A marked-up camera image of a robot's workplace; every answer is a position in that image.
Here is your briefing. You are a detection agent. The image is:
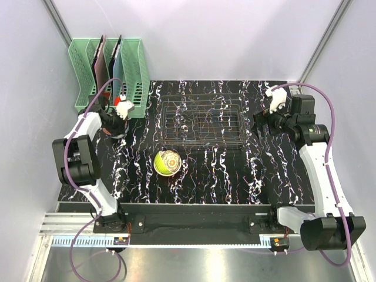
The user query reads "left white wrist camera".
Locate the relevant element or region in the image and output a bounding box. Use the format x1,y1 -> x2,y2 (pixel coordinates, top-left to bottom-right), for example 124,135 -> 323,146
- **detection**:
115,95 -> 135,120

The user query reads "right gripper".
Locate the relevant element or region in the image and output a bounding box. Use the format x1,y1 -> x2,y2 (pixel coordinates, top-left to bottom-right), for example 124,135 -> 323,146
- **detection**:
250,98 -> 296,140

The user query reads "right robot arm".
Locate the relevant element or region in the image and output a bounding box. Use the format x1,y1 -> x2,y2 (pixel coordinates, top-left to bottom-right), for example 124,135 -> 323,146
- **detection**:
252,93 -> 366,251

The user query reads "light blue board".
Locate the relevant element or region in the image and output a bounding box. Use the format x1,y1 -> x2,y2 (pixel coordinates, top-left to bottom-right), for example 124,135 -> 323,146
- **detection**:
109,36 -> 123,102

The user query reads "black marble pattern mat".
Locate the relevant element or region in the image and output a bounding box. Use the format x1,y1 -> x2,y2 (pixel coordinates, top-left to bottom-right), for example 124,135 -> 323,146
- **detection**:
58,79 -> 320,206

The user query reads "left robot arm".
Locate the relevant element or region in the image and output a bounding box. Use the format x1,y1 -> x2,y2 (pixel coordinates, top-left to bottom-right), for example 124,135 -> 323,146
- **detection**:
52,97 -> 135,233

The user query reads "green plastic file organizer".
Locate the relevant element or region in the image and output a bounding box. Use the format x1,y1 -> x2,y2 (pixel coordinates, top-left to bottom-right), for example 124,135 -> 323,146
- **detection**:
68,38 -> 150,119

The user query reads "orange connector box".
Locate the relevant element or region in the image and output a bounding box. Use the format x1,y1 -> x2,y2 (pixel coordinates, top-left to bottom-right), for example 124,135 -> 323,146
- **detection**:
113,235 -> 130,246
271,237 -> 290,249

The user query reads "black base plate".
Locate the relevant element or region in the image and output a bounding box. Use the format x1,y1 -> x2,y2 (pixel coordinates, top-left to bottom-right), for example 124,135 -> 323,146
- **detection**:
57,202 -> 318,246

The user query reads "green patterned bowl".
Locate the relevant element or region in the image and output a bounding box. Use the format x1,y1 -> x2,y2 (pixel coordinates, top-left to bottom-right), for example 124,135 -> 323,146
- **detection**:
153,150 -> 182,176

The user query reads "red block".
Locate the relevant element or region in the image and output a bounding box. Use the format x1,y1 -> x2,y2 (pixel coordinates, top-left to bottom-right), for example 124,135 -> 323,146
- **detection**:
114,96 -> 124,106

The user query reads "wire dish rack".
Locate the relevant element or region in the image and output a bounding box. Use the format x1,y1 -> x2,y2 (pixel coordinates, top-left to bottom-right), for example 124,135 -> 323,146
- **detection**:
159,93 -> 250,149

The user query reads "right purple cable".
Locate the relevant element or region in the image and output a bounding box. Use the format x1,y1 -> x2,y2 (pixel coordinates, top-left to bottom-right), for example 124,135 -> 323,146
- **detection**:
270,83 -> 353,268

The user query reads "right orange connector box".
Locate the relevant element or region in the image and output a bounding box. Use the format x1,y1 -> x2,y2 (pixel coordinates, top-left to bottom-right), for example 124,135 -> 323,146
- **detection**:
271,237 -> 290,249

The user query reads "left orange connector box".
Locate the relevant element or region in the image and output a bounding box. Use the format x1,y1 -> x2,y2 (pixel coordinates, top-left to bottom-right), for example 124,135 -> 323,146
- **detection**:
113,235 -> 130,246

